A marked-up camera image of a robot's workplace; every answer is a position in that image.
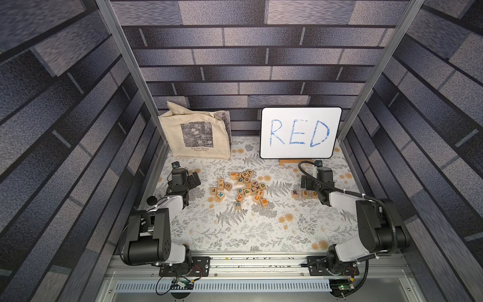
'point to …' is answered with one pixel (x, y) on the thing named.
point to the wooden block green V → (249, 172)
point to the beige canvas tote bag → (204, 134)
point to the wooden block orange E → (233, 176)
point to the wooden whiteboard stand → (282, 162)
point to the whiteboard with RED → (299, 133)
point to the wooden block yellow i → (248, 185)
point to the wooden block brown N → (244, 174)
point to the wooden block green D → (262, 186)
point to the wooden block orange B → (264, 202)
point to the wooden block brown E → (305, 194)
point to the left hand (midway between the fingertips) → (187, 175)
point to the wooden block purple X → (258, 187)
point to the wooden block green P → (247, 192)
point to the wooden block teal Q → (240, 180)
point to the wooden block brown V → (221, 180)
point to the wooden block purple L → (253, 190)
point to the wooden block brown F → (213, 190)
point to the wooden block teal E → (238, 206)
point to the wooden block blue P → (240, 190)
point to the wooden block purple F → (255, 184)
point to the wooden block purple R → (295, 194)
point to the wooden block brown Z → (238, 174)
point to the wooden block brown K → (221, 185)
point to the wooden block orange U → (257, 199)
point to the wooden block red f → (260, 193)
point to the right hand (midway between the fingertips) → (312, 176)
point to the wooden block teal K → (220, 195)
